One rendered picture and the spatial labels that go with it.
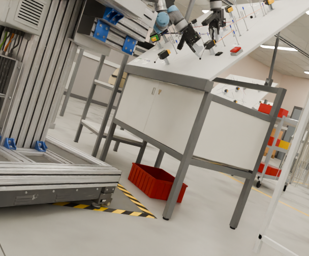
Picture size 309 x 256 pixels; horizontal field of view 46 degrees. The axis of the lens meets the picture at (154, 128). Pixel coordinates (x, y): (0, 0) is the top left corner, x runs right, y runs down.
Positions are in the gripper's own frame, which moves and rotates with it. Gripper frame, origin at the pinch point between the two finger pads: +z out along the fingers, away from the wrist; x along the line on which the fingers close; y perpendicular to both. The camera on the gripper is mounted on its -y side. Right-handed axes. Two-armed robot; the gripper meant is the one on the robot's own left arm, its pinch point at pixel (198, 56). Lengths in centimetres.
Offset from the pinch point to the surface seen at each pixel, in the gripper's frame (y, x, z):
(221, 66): 11.7, -15.3, 11.9
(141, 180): -85, -8, 51
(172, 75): -21.2, -1.7, 0.7
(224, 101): 2.8, -20.3, 30.4
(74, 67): -213, 231, -79
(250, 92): -65, 444, 124
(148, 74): -44, 21, -9
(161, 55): -24.7, 15.2, -14.9
